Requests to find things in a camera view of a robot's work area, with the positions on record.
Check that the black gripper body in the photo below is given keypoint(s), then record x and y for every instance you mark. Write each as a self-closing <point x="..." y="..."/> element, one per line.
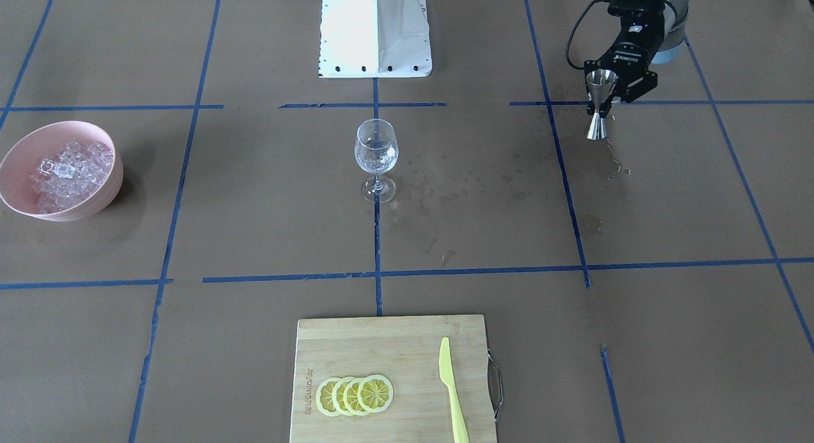
<point x="629" y="51"/>

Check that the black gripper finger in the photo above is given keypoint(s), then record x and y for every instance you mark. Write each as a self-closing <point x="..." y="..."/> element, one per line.
<point x="599" y="86"/>
<point x="634" y="82"/>

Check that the steel cocktail jigger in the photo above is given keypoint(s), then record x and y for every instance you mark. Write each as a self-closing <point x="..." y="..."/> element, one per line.
<point x="597" y="130"/>

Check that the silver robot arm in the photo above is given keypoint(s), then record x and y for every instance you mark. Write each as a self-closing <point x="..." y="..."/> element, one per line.
<point x="675" y="15"/>

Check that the clear wine glass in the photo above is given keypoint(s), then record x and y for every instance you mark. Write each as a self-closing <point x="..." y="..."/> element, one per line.
<point x="376" y="152"/>

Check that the pile of ice cubes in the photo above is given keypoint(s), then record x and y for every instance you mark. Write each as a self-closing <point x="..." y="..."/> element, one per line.
<point x="71" y="175"/>

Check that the bamboo cutting board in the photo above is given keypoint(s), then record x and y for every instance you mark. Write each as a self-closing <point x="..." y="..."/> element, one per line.
<point x="405" y="349"/>

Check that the yellow plastic knife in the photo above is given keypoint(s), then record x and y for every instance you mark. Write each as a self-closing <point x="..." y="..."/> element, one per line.
<point x="446" y="375"/>

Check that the lemon slice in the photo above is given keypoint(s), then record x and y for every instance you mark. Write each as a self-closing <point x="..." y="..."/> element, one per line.
<point x="325" y="402"/>
<point x="337" y="395"/>
<point x="375" y="393"/>
<point x="351" y="400"/>

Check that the pink bowl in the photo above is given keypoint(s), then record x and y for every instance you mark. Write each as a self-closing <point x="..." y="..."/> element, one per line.
<point x="24" y="157"/>

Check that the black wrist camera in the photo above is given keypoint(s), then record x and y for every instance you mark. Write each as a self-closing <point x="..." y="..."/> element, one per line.
<point x="638" y="12"/>

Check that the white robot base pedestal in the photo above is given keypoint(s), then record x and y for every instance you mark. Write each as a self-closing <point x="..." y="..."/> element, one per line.
<point x="374" y="39"/>

